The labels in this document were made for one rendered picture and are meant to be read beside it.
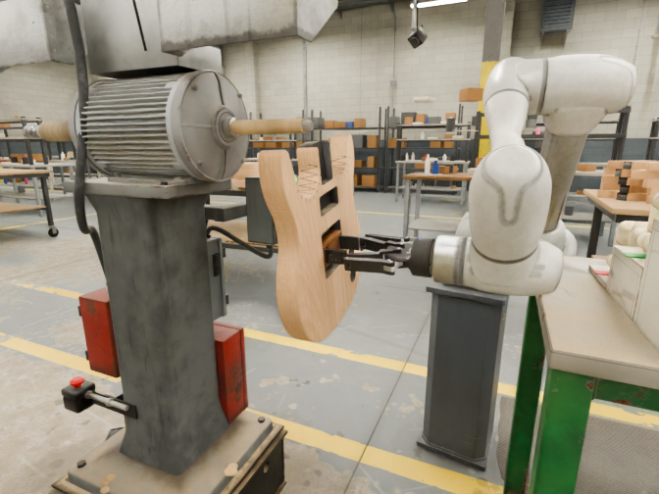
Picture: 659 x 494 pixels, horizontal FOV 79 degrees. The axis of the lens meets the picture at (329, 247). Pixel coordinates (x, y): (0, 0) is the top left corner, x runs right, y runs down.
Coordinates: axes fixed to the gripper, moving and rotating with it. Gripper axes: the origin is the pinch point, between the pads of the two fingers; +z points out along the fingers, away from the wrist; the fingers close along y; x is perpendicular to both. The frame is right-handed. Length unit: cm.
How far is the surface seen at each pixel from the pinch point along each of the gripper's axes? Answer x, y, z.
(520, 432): -64, 25, -42
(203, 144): 21.6, 1.4, 30.8
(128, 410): -52, -14, 64
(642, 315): -4, -4, -53
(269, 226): -5.9, 23.4, 31.4
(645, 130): -131, 1099, -321
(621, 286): -5, 7, -52
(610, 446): -115, 81, -81
